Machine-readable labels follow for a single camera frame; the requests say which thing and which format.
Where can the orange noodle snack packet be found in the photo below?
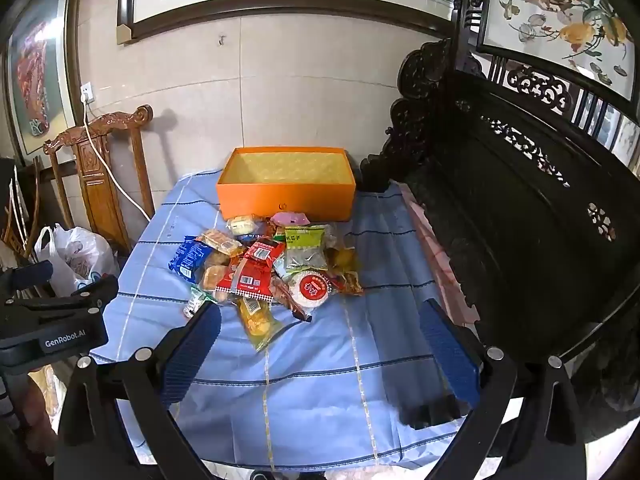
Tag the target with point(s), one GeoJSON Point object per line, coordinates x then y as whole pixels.
{"type": "Point", "coordinates": [343, 269]}

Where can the pink patterned mat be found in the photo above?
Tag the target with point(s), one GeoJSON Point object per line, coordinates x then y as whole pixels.
{"type": "Point", "coordinates": [452, 296]}

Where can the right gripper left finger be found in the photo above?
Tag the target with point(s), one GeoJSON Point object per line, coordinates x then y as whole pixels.
{"type": "Point", "coordinates": [155, 378]}

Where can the blue cookie packet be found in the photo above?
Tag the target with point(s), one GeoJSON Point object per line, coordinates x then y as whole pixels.
{"type": "Point", "coordinates": [189, 259]}

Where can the orange cardboard box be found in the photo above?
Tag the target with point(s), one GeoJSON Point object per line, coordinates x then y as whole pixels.
{"type": "Point", "coordinates": [263, 181]}

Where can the blue checked tablecloth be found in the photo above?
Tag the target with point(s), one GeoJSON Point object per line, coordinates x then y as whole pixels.
{"type": "Point", "coordinates": [343, 390]}

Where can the pink snack packet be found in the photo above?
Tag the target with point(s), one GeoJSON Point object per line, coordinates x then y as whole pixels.
{"type": "Point", "coordinates": [289, 218]}

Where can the round white bun packet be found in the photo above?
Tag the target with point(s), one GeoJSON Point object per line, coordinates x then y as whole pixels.
{"type": "Point", "coordinates": [248, 224]}

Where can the round red white snack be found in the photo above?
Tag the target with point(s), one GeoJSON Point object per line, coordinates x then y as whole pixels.
{"type": "Point", "coordinates": [309, 289]}

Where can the left framed red painting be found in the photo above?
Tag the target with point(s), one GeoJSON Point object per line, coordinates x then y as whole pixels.
{"type": "Point", "coordinates": [37, 66]}

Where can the white wall socket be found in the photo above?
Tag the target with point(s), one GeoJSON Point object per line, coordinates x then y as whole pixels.
{"type": "Point", "coordinates": [86, 93]}

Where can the green seed snack packet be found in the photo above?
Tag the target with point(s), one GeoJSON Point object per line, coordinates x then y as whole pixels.
{"type": "Point", "coordinates": [305, 248]}

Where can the floral painted screen panel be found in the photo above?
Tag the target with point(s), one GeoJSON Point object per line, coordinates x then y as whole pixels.
{"type": "Point", "coordinates": [587, 36]}

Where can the yellow clear snack packet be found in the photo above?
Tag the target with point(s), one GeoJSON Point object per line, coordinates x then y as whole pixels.
{"type": "Point", "coordinates": [260, 326]}

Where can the carved brown wooden chair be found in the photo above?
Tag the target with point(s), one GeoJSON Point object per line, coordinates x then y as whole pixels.
{"type": "Point", "coordinates": [91, 150]}

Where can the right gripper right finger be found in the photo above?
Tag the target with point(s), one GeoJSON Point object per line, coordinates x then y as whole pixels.
{"type": "Point", "coordinates": [482, 377]}

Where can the cracker biscuit packet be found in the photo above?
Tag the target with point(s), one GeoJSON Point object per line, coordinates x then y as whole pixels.
{"type": "Point", "coordinates": [222, 243]}

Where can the red snack packet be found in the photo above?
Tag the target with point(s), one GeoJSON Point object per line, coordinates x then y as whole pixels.
{"type": "Point", "coordinates": [250, 275]}

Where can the white plastic bag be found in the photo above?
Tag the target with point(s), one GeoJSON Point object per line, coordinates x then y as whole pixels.
{"type": "Point", "coordinates": [78, 256]}

